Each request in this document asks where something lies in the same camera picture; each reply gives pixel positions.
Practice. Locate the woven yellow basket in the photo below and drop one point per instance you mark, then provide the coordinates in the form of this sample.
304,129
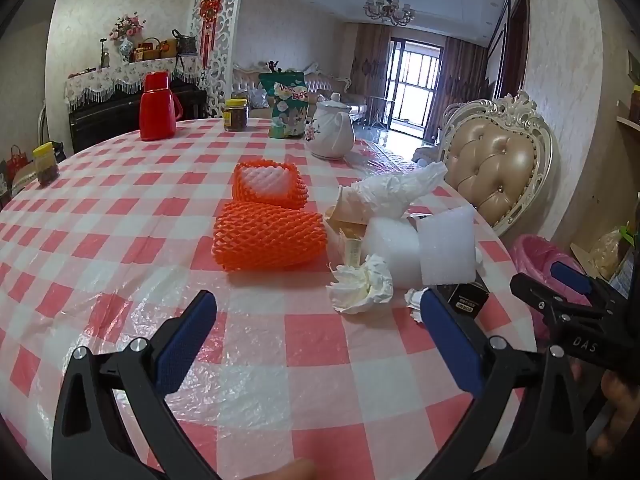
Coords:
168,49

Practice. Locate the paper cup gold print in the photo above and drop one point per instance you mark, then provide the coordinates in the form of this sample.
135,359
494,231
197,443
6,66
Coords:
345,217

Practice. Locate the pink lined trash bin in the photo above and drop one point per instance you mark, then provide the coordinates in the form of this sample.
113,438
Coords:
530,260

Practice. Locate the balcony glass door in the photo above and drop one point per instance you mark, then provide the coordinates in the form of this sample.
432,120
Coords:
415,95

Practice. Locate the vase of pink flowers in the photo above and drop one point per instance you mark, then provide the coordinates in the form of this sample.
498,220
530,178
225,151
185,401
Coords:
127,35

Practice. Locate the black printed box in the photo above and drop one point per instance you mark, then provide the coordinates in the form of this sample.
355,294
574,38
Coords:
467,300

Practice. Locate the red gift bag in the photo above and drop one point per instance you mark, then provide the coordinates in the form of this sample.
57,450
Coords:
15,165

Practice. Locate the brown jar yellow lid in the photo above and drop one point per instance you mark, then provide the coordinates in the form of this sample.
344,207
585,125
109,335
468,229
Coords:
236,117
46,167

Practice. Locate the white floral teapot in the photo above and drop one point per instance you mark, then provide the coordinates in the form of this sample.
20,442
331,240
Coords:
327,132

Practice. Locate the red knot wall hanging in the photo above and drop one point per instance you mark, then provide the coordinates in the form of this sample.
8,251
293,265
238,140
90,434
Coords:
210,10

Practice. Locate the green snack bag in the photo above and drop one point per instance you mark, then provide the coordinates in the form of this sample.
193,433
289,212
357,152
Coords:
282,105

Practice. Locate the person's right hand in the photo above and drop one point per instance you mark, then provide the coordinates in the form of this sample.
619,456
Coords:
622,410

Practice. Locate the red thermos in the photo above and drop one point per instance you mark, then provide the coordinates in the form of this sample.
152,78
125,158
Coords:
156,110

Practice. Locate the white foam fruit net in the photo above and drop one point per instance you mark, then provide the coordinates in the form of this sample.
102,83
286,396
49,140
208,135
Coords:
265,180

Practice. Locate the ornate pink sofa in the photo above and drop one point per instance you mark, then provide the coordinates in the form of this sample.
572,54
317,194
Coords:
330,85

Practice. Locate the white crumpled tissue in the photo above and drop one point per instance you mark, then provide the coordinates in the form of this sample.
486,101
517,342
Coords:
415,302

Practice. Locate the small dark figurine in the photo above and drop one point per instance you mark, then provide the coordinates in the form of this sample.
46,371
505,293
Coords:
104,57

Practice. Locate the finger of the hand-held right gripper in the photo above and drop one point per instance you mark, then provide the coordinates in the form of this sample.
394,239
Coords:
570,275
532,292

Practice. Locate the pink checkered tablecloth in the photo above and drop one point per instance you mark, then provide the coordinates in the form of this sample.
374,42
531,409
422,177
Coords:
125,185

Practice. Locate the black piano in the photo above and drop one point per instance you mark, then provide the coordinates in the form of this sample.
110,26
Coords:
115,120

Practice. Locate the dark wooden door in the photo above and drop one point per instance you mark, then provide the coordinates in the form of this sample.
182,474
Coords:
515,35

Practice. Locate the red yellow gift basket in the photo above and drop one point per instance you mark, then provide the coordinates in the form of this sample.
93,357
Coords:
146,52

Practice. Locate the brown patterned curtain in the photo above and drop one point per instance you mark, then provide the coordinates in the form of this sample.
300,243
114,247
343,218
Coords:
370,60
465,75

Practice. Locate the white lattice screen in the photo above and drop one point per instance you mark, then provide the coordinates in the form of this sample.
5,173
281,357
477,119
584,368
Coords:
227,35

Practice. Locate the white foam block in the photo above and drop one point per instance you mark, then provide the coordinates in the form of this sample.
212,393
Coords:
447,245
392,250

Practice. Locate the glass side table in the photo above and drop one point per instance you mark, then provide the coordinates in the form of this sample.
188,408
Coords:
380,110

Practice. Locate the ornate pink armchair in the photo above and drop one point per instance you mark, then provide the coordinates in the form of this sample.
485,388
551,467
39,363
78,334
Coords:
245,77

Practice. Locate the orange foam fruit net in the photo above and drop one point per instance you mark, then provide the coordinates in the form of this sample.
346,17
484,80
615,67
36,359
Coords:
265,237
295,190

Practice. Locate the floral lace piano cloth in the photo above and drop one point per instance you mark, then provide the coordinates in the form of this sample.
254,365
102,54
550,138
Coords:
110,77

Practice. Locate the cardboard box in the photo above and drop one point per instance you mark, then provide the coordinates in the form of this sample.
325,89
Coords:
605,255

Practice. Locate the chandelier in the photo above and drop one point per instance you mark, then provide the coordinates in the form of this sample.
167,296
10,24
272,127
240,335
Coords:
389,7

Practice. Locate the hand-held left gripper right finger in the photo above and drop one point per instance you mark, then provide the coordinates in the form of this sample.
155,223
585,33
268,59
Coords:
450,345

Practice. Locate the dark handbag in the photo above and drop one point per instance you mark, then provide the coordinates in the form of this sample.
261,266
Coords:
185,44

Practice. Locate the person's left hand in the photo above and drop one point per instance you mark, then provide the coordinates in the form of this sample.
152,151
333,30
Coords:
297,472

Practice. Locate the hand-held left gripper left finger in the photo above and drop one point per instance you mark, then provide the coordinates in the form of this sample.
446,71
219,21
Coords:
187,340

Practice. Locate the cream crumpled tissue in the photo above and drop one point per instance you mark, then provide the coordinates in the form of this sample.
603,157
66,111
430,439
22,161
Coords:
362,285

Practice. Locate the small yellow box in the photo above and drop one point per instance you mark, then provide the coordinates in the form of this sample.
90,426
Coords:
351,247

